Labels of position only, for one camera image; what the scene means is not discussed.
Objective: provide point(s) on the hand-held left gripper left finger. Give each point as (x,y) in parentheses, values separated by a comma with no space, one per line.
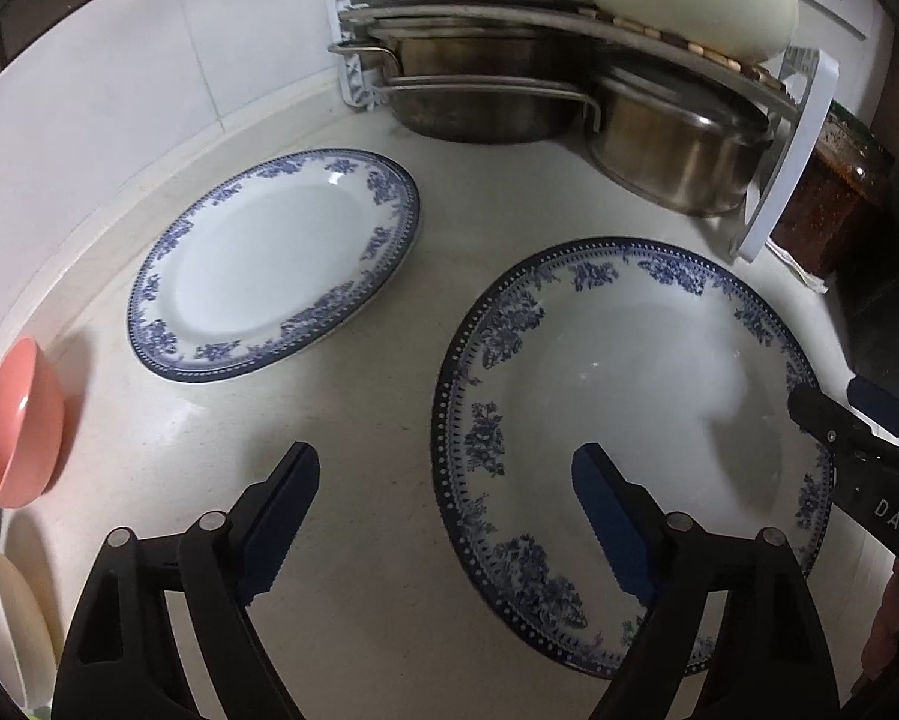
(281,532)

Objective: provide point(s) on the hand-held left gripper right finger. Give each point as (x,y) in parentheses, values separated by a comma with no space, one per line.
(607,517)

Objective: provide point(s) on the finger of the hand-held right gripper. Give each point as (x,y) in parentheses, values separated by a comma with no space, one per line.
(881,401)
(832,424)

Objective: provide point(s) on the large blue floral plate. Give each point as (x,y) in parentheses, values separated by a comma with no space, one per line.
(629,405)

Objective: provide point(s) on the white paper slip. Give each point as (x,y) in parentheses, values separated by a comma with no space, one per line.
(794,266)

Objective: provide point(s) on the jar of chili sauce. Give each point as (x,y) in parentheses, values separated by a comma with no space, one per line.
(839,195)

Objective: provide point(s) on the white corner pot rack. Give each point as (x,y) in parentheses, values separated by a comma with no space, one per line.
(787,165)

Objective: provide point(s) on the small blue floral plate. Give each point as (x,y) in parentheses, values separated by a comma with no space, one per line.
(269,262)

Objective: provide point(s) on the pink bowl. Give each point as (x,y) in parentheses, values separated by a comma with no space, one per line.
(22,427)

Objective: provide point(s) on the white bowl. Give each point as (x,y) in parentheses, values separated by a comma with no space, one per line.
(7,615)

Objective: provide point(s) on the round steel pot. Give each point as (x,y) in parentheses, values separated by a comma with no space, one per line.
(674,150)

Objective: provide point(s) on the wooden bead trivet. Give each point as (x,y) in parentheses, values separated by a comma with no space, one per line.
(708,49)

